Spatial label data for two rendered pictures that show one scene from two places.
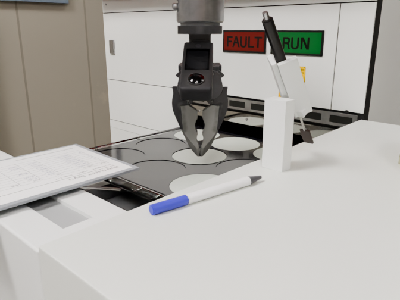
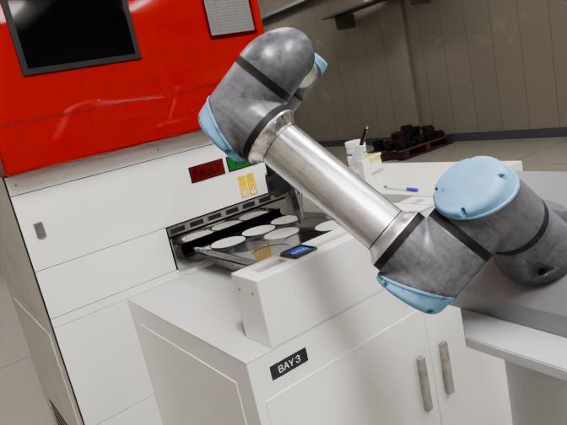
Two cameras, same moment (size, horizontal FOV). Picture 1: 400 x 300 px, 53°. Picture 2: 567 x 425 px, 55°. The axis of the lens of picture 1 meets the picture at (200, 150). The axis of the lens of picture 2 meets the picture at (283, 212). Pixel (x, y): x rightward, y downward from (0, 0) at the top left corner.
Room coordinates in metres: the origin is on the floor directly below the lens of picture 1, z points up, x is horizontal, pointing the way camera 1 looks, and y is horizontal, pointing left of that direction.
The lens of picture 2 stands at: (0.37, 1.44, 1.29)
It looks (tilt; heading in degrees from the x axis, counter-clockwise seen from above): 13 degrees down; 283
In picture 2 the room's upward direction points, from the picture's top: 12 degrees counter-clockwise
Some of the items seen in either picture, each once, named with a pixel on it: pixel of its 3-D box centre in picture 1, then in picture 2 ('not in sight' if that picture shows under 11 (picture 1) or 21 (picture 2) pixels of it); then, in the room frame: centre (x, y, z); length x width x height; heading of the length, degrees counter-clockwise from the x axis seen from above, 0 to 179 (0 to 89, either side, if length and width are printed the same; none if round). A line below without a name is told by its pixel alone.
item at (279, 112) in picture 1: (286, 111); (359, 166); (0.48, -0.10, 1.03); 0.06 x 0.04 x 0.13; 137
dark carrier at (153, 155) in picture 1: (199, 156); (279, 234); (0.72, 0.00, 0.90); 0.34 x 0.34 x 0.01; 47
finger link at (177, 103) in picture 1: (186, 103); (294, 193); (0.65, 0.02, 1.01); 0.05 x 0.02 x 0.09; 90
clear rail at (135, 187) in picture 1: (120, 183); not in sight; (0.59, 0.12, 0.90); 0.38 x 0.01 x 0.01; 47
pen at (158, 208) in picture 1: (211, 191); (399, 188); (0.38, -0.01, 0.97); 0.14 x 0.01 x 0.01; 127
